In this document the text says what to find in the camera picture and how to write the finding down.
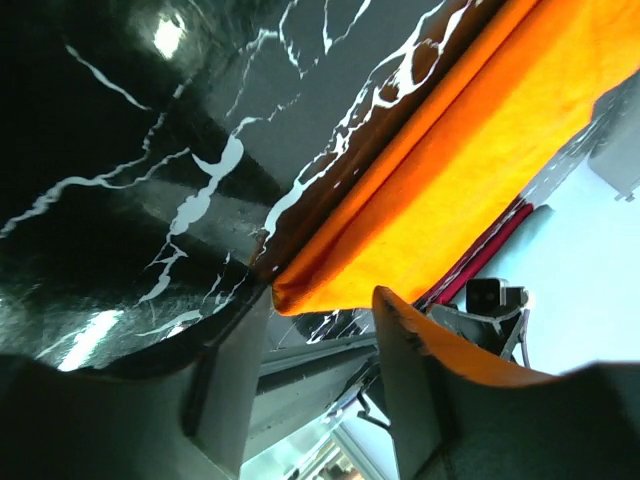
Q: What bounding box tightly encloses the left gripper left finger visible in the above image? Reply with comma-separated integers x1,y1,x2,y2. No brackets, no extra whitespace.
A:
1,287,271,479

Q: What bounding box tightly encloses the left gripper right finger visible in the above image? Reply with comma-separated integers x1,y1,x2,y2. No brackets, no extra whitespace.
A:
372,286,639,479

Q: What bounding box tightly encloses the orange t shirt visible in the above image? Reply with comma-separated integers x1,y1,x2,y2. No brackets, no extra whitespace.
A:
272,1,639,315

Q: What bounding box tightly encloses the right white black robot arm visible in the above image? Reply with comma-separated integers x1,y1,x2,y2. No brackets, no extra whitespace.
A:
426,278,531,368

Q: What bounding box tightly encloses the dark red folded cloth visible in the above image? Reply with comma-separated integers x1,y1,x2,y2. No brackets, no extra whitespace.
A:
413,197,534,310

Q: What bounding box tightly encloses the clear plastic bin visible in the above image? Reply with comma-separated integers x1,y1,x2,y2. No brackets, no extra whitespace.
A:
587,71,639,202

